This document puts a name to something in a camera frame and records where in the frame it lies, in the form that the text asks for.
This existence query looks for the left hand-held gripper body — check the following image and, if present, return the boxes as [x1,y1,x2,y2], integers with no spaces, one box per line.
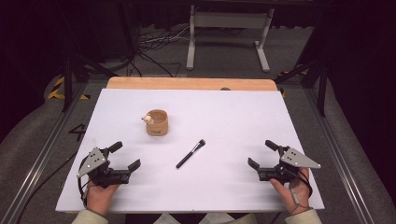
[77,147,132,189]

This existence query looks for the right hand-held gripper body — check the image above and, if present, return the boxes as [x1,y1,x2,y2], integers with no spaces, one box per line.
[257,145,322,185]

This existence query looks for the person's right hand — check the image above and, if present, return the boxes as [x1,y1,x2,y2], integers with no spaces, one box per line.
[269,167,312,217]

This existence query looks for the person's left hand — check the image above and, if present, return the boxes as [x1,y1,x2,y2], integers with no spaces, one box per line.
[85,180,121,217]

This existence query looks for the beige cup with bear figure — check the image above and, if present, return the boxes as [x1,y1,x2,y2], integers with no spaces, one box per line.
[141,108,169,137]

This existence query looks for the black makeup brush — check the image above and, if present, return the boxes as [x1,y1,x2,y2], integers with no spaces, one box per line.
[176,138,206,170]

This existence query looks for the white table mat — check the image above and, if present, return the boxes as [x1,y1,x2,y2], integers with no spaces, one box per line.
[55,88,325,215]

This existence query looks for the yellow black hazard tape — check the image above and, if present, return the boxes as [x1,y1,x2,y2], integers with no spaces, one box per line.
[47,76,92,101]

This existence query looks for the black tripod stand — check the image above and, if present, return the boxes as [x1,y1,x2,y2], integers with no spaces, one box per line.
[274,57,328,119]
[60,52,120,113]

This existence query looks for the wooden table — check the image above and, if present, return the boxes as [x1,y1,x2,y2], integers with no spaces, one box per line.
[106,77,278,91]

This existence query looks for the white metal stand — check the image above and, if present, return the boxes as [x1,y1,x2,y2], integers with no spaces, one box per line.
[186,4,276,74]

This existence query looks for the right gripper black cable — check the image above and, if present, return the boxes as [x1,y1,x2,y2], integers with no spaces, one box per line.
[288,167,314,210]

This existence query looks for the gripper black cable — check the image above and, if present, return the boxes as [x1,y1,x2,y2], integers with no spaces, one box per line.
[77,154,92,209]
[288,167,314,210]

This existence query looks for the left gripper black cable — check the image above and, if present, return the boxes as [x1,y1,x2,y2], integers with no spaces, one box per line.
[77,154,92,209]

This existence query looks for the aluminium floor rail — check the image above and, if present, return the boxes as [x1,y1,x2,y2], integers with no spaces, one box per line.
[0,82,90,224]
[303,87,379,224]

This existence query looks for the black floor cable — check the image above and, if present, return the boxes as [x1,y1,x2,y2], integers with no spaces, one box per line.
[15,150,78,224]

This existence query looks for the bundle of floor cables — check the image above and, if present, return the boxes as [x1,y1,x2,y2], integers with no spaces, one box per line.
[129,24,191,78]

